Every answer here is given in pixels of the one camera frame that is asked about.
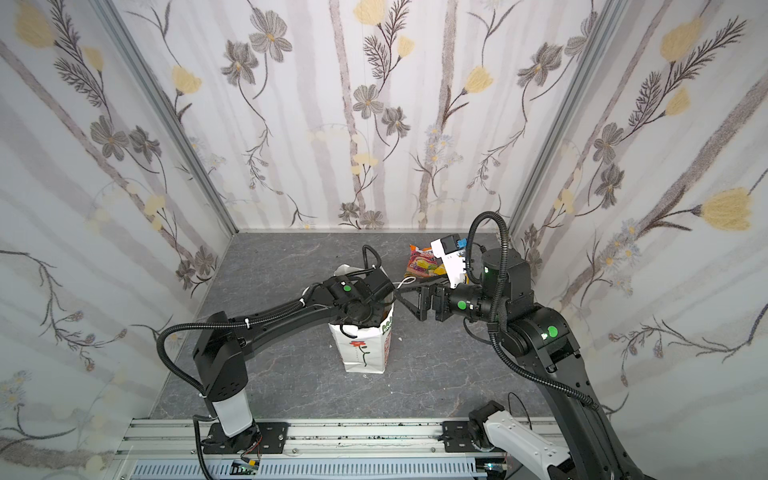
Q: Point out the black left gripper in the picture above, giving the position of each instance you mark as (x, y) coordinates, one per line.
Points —
(381, 288)

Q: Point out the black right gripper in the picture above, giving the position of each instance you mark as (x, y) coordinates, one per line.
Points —
(426, 305)

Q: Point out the pink orange candy bag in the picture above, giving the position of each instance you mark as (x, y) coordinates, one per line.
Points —
(422, 263)

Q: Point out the white floral paper bag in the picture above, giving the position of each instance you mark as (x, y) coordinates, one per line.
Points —
(364, 348)

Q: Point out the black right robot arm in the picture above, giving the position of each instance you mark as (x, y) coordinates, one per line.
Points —
(537, 344)

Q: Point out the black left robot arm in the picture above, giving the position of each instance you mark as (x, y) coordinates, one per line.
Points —
(228, 342)

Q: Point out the small green circuit board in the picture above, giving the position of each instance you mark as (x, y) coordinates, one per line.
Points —
(245, 467)

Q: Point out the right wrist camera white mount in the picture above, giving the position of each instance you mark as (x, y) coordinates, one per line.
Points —
(451, 251)

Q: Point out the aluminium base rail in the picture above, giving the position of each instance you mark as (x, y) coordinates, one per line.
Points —
(302, 439)

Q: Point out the white slotted cable duct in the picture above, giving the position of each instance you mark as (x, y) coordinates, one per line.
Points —
(350, 468)

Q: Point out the right aluminium corner post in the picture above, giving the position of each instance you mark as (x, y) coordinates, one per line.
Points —
(596, 45)

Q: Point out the aluminium corner post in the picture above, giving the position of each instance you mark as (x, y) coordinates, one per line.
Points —
(596, 45)
(108, 16)

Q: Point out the left aluminium corner post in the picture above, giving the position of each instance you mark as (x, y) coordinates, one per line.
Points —
(108, 16)

